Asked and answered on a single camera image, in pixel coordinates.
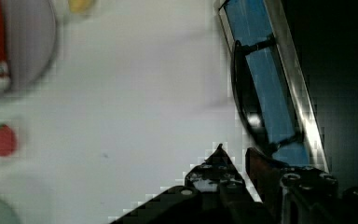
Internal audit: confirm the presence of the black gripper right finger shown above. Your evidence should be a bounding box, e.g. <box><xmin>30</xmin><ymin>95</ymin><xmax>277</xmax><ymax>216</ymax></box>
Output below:
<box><xmin>245</xmin><ymin>147</ymin><xmax>288</xmax><ymax>212</ymax></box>

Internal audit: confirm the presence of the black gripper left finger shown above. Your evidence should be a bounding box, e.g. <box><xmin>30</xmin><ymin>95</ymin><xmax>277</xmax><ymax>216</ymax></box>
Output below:
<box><xmin>185</xmin><ymin>144</ymin><xmax>246</xmax><ymax>193</ymax></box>

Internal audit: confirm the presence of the oven door with black handle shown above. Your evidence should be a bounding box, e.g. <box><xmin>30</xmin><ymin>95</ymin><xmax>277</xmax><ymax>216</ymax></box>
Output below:
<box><xmin>215</xmin><ymin>0</ymin><xmax>330</xmax><ymax>173</ymax></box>

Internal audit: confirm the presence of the peeled yellow banana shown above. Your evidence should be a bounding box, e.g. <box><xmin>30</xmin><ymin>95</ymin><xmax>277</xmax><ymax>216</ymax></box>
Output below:
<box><xmin>68</xmin><ymin>0</ymin><xmax>95</xmax><ymax>14</ymax></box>

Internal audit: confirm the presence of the red toy strawberry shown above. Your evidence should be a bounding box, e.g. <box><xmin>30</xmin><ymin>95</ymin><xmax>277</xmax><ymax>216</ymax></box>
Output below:
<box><xmin>0</xmin><ymin>124</ymin><xmax>18</xmax><ymax>157</ymax></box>

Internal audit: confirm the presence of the grey oval plate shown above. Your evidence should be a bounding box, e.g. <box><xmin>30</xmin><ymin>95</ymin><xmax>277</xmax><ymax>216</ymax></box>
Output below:
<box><xmin>0</xmin><ymin>0</ymin><xmax>57</xmax><ymax>99</ymax></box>

